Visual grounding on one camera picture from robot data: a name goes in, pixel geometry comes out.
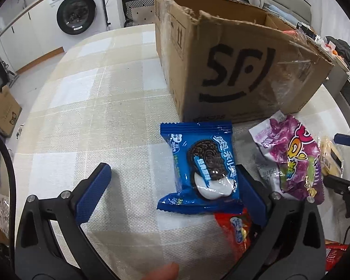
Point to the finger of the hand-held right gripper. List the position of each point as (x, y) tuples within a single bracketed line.
[(344, 139), (338, 183)]

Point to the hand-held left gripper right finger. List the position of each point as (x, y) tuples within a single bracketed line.
[(255, 201)]

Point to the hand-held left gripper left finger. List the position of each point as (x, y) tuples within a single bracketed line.
[(93, 192)]

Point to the red snack packet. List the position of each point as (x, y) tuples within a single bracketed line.
[(236, 233), (337, 253)]

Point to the purple candy bag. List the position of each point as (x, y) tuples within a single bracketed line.
[(291, 151)]

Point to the blue cookie packet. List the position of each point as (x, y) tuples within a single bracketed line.
[(198, 163)]

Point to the brown cardboard box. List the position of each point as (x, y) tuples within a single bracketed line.
[(236, 78)]

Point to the person's left hand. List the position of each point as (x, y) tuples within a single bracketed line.
[(162, 272)]

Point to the dark padded jacket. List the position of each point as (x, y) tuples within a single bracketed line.
[(347, 55)]

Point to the checked tablecloth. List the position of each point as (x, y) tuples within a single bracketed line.
[(90, 108)]

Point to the printed cardboard box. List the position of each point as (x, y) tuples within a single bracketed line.
[(3, 110)]

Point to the light blue pillow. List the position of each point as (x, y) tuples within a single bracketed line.
[(272, 11)]

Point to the white kitchen base cabinets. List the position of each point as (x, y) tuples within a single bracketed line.
[(32, 40)]

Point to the white washing machine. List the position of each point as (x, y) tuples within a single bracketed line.
[(75, 14)]

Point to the black white patterned rug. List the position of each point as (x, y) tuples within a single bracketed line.
[(138, 11)]

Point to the metal faucet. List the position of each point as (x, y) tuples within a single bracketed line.
[(22, 2)]

